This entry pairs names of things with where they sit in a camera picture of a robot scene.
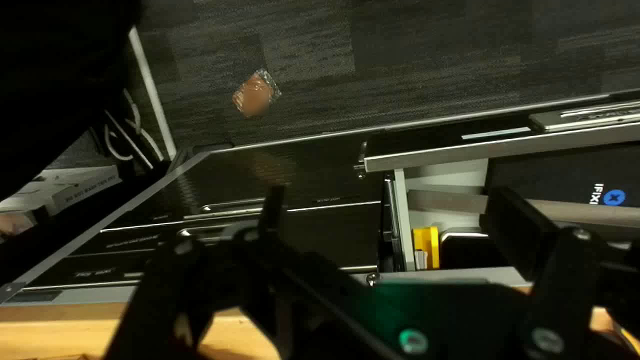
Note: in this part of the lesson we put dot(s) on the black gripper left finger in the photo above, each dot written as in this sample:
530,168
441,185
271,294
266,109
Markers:
166,301

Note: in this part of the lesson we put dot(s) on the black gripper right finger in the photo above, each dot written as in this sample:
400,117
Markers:
563,286

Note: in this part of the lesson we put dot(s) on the yellow object in drawer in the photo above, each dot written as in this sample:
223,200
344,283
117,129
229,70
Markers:
424,244

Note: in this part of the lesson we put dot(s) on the grey metal pull-out drawer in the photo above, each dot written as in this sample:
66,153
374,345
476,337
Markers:
432,157

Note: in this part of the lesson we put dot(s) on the black box with blue logo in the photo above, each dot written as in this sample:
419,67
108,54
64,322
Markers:
560,172

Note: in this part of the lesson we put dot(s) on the white flat box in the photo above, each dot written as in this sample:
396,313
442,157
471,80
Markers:
61,190

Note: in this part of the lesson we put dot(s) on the orange scrap of wrapper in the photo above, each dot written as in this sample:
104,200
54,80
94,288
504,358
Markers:
255,92

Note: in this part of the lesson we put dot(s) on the white metal frame bar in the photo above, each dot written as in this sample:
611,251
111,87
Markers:
155,101

